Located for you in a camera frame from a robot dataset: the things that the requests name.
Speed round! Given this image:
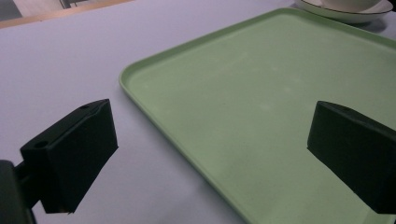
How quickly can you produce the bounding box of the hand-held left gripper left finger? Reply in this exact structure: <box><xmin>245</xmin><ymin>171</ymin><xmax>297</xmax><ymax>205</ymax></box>
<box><xmin>20</xmin><ymin>98</ymin><xmax>120</xmax><ymax>215</ymax></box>

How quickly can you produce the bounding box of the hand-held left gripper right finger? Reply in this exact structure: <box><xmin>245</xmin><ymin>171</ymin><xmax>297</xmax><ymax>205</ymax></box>
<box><xmin>306</xmin><ymin>100</ymin><xmax>396</xmax><ymax>215</ymax></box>

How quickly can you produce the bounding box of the green plastic tray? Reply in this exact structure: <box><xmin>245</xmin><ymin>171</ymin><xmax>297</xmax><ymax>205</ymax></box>
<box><xmin>119</xmin><ymin>7</ymin><xmax>396</xmax><ymax>224</ymax></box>

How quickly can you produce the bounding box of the white bowl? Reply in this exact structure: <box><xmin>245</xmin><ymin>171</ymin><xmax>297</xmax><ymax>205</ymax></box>
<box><xmin>319</xmin><ymin>0</ymin><xmax>383</xmax><ymax>13</ymax></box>
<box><xmin>293</xmin><ymin>0</ymin><xmax>394</xmax><ymax>25</ymax></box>

